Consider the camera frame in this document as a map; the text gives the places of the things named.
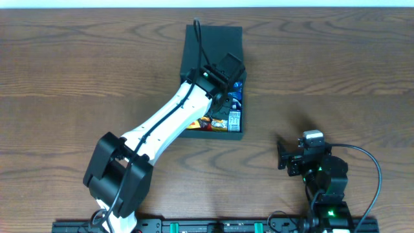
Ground dark blue Cadbury chocolate bar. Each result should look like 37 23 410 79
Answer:
232 98 242 111

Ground small dark blue box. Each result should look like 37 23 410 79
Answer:
228 110 241 132

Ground long blue snack bar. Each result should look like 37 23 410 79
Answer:
228 81 243 101

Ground small yellow candy packet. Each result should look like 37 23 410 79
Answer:
211 118 228 132

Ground red Hacks candy bag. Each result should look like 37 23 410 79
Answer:
198 116 212 131

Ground yellow orange snack packet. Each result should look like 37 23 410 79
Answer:
186 120 201 129

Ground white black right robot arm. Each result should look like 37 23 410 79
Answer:
277 137 354 233

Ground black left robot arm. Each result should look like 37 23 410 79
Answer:
83 53 245 232

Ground dark green open box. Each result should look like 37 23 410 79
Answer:
180 26 246 140

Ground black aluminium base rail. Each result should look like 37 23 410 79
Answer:
51 217 380 233

